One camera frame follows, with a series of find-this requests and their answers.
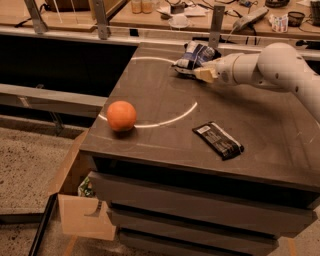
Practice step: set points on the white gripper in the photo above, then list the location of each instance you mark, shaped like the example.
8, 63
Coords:
224, 70

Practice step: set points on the blue chip bag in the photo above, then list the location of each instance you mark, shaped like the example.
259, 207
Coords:
194, 56

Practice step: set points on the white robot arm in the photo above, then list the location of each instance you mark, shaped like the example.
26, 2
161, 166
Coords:
278, 67

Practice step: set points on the black rxbar chocolate bar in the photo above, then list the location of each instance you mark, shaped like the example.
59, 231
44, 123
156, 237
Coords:
219, 140

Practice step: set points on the green bag in box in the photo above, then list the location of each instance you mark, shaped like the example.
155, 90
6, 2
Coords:
85, 189

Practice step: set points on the white plastic bowl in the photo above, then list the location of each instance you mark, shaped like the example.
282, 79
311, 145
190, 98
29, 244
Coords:
178, 21

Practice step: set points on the white power strip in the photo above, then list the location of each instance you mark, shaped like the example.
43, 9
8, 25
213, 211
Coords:
251, 17

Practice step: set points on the right amber jar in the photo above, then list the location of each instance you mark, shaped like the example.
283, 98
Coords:
147, 6

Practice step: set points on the amber jar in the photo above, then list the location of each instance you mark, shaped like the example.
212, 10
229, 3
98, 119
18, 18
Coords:
147, 6
136, 6

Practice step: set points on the colourful snack packet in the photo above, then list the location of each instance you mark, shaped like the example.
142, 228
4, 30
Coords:
279, 24

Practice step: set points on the left amber jar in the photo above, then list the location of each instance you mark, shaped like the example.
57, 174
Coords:
136, 6

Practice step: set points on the orange ball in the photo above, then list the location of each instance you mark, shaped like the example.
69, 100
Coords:
121, 116

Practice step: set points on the dark grey drawer cabinet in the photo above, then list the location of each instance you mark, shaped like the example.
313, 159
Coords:
169, 192

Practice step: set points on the black mesh cup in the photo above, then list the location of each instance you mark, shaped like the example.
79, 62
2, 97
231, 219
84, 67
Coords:
295, 18

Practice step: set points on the cardboard box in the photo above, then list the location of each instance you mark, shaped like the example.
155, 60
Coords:
81, 216

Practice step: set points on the grey metal post right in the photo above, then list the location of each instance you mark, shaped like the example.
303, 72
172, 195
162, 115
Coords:
216, 25

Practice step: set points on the grey metal post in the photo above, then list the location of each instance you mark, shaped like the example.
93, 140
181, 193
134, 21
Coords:
39, 25
216, 25
101, 18

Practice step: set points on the grey metal post middle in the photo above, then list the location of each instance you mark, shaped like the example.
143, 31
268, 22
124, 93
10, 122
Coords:
101, 18

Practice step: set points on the grey metal bench rail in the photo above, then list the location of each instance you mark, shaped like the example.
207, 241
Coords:
52, 101

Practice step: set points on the grey metal post left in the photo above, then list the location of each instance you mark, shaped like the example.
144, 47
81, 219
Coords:
39, 25

